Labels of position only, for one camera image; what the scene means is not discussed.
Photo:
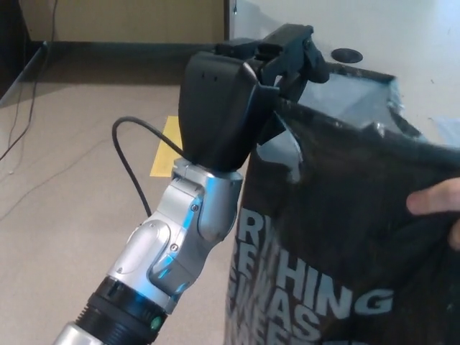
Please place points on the pale blue sheet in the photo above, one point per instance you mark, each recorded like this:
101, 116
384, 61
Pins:
447, 125

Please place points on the yellow paper sheet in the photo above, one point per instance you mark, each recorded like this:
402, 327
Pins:
167, 151

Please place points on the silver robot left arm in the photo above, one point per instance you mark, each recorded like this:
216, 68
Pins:
179, 230

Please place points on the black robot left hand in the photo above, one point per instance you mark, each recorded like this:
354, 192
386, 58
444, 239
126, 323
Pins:
215, 108

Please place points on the person's bare hand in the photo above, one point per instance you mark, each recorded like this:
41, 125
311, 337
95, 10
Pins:
438, 201

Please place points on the black printed plastic bag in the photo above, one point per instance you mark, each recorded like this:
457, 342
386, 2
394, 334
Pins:
323, 215

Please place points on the dark furniture frame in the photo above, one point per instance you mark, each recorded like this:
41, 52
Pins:
10, 36

